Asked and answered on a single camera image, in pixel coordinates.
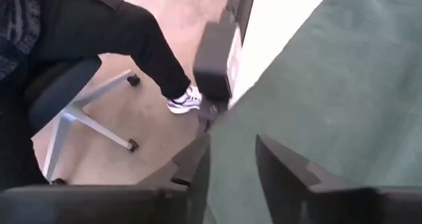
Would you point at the person's white shoe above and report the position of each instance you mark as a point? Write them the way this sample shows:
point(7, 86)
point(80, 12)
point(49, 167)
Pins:
point(186, 102)

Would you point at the person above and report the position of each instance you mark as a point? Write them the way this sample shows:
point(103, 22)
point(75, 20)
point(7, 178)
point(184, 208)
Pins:
point(99, 26)

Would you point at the black aluminium table frame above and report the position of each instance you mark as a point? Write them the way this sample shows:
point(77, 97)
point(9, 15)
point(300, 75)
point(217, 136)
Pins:
point(247, 6)

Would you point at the dark green garment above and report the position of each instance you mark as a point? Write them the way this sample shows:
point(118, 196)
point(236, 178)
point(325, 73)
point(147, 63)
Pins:
point(329, 85)

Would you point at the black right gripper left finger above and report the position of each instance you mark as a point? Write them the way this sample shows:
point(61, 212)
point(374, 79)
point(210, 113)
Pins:
point(99, 206)

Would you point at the dark office chair white base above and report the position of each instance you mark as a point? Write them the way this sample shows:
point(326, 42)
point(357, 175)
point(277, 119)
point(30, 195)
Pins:
point(66, 85)

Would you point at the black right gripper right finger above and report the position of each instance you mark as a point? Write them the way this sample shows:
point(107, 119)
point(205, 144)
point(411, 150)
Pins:
point(329, 206)

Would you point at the black hazard-striped box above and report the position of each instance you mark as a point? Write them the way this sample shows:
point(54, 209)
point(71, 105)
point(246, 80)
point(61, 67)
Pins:
point(211, 62)

